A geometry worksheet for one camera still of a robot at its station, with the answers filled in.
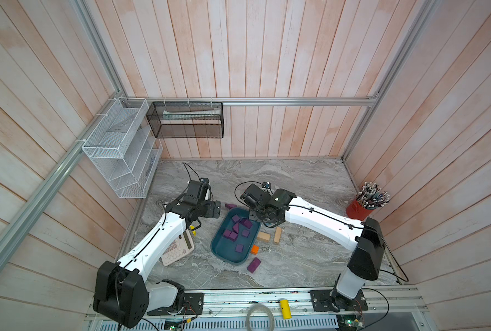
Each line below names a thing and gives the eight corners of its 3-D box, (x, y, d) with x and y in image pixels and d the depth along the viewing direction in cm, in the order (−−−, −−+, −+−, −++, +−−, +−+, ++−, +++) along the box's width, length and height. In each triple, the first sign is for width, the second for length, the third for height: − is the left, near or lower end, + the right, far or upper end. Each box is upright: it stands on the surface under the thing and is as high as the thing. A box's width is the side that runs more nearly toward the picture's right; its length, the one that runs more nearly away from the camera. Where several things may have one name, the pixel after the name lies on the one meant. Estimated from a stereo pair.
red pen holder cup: (344, 219, 98) (362, 197, 83) (348, 202, 104) (366, 179, 90) (366, 228, 95) (388, 207, 80) (369, 210, 101) (390, 188, 87)
